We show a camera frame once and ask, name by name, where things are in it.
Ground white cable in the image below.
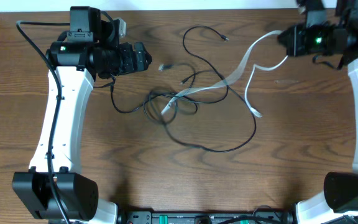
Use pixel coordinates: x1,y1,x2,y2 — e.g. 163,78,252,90
160,29,289,118

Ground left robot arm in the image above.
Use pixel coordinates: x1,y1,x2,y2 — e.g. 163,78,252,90
12,6,152,223

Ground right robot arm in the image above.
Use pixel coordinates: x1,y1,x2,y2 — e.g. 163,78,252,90
277,0,358,223

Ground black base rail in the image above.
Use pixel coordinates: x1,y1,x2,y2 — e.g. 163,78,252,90
116,210,298,224

